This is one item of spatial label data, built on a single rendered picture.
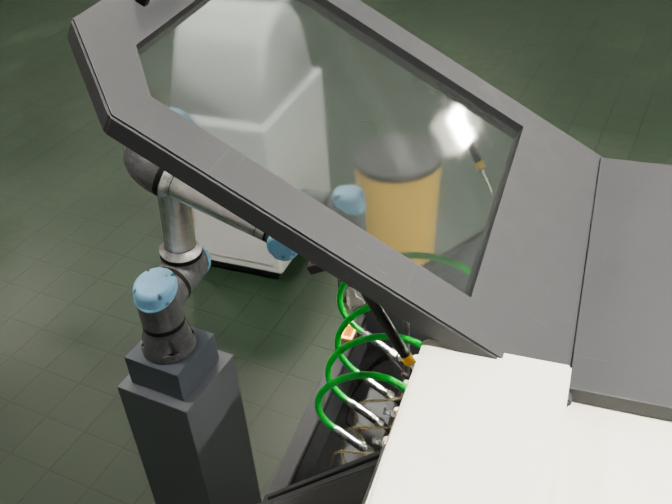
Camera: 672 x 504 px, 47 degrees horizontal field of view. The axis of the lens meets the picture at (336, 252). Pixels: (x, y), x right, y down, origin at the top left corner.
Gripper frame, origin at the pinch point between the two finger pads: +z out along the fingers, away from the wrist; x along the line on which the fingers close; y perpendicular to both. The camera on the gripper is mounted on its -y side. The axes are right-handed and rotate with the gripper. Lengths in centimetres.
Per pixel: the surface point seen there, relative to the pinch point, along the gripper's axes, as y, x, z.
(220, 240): -109, 120, 84
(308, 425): 0.3, -32.4, 10.4
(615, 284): 61, -31, -44
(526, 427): 51, -71, -49
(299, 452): 1.1, -40.4, 10.4
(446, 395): 40, -68, -49
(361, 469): 22, -57, -12
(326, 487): 15, -57, -4
